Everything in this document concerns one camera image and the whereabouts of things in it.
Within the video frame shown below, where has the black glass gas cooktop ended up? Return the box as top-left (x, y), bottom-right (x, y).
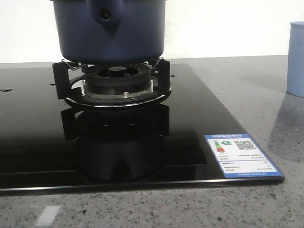
top-left (0, 64), bottom-right (284, 194)

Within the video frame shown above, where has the light blue ribbed cup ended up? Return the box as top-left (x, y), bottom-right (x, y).
top-left (287, 21), bottom-right (304, 97)

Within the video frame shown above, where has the black round gas burner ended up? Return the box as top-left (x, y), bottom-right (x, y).
top-left (84, 63), bottom-right (153, 97)

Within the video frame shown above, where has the dark blue cooking pot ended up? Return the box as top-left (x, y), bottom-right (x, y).
top-left (52, 0), bottom-right (166, 64)

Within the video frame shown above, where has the black pot support grate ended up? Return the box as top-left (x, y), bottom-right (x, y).
top-left (52, 58), bottom-right (171, 109)

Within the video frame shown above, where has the blue energy label sticker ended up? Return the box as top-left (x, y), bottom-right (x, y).
top-left (204, 133), bottom-right (283, 178)

